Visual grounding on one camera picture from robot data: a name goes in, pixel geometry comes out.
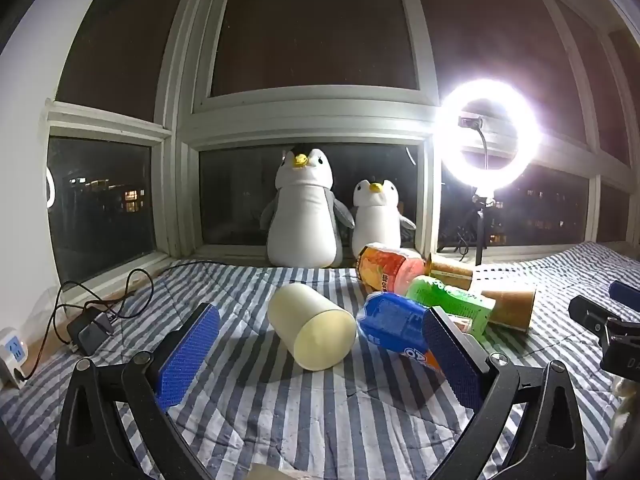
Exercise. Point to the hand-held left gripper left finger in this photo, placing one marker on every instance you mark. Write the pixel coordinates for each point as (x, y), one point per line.
(186, 355)

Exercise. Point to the orange red snack bag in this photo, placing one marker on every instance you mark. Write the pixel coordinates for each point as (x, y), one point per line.
(387, 270)

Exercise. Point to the green snack packet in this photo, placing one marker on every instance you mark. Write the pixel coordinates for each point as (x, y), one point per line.
(447, 300)

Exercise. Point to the large penguin plush toy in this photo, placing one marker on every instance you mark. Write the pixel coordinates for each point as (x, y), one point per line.
(300, 220)

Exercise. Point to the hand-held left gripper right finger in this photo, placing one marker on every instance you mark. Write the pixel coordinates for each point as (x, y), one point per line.
(452, 360)

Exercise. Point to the brown paper cup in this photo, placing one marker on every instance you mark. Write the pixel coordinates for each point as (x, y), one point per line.
(510, 307)
(450, 271)

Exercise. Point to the black power adapter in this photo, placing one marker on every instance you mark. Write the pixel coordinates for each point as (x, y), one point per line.
(90, 332)

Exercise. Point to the white power strip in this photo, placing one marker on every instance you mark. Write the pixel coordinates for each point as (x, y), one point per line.
(11, 355)

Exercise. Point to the blue snack packet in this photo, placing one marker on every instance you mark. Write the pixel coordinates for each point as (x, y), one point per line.
(392, 322)

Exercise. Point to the small penguin plush toy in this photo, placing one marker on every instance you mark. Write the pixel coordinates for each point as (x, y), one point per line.
(376, 225)

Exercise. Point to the beige object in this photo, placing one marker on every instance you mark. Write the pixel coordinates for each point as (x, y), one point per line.
(272, 472)

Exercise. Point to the white window frame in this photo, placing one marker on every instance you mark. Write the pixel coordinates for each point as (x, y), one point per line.
(180, 125)

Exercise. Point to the cream plastic cup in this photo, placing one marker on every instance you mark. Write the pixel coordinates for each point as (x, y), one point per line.
(312, 327)

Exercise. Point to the person's right forearm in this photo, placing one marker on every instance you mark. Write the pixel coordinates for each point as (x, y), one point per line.
(622, 425)

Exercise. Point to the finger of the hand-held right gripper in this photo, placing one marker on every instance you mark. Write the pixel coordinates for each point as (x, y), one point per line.
(625, 291)
(595, 314)

